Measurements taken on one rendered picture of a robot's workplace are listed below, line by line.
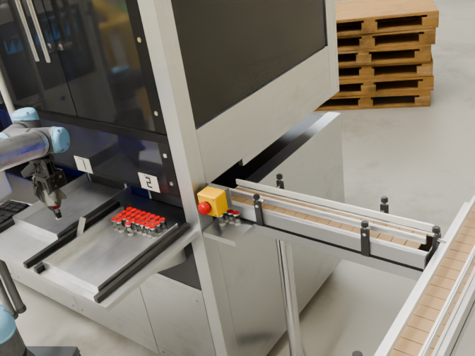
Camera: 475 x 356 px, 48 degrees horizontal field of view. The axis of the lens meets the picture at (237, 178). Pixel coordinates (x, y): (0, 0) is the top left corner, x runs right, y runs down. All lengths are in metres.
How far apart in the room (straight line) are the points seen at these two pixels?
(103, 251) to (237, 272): 0.50
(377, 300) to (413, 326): 1.43
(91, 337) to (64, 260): 1.09
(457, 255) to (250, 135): 0.79
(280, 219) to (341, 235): 0.20
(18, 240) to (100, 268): 0.40
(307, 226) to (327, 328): 1.05
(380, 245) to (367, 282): 1.31
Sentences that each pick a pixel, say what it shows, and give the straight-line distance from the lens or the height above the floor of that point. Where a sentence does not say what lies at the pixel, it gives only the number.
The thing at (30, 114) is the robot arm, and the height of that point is 1.31.
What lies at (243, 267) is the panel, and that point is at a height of 0.60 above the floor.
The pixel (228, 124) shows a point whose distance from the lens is 1.73.
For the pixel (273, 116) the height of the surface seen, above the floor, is 1.08.
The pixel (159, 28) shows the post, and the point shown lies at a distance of 1.47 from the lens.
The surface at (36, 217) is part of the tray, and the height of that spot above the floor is 0.88.
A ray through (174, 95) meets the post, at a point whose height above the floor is 1.34.
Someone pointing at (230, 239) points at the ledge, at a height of 0.88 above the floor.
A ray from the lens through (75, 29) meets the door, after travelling 1.75.
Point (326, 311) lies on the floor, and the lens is 2.66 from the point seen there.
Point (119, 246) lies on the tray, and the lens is 1.75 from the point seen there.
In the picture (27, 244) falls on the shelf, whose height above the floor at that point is 0.88.
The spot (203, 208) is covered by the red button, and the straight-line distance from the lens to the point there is 1.60.
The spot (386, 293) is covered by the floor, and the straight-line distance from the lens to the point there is 2.75.
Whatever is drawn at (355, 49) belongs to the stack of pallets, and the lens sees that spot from 4.58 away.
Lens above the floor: 1.84
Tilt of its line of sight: 29 degrees down
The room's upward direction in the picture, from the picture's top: 9 degrees counter-clockwise
